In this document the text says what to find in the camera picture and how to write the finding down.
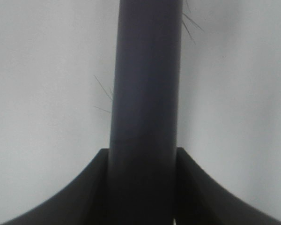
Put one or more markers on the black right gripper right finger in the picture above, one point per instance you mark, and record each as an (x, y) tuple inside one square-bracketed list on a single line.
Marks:
[(200, 200)]

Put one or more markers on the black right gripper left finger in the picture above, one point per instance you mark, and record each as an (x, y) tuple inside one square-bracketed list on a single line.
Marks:
[(79, 203)]

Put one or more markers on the purple hand brush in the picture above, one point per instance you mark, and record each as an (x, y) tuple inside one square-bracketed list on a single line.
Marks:
[(141, 166)]

